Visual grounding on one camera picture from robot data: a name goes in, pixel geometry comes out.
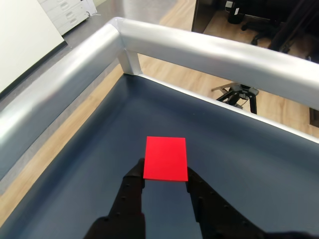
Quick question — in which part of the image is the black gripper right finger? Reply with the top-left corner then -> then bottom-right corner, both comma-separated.
185,165 -> 319,239

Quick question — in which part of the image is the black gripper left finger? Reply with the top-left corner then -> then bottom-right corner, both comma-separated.
83,157 -> 146,239

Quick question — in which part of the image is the red cube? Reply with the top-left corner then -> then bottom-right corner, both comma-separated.
143,136 -> 189,182

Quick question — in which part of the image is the dark blue table mat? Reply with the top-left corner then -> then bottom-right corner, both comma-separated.
0,73 -> 319,239

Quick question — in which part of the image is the black tripod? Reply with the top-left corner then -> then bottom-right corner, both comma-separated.
211,83 -> 260,115

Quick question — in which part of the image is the white drawer cabinet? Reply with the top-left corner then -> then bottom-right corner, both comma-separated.
37,0 -> 98,35

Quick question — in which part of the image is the dark desk panel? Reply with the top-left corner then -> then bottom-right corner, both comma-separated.
191,0 -> 225,34

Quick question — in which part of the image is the black waste bin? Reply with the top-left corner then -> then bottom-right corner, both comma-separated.
225,0 -> 247,25

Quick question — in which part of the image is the pale metal railing frame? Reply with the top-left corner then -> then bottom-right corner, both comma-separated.
0,16 -> 319,180

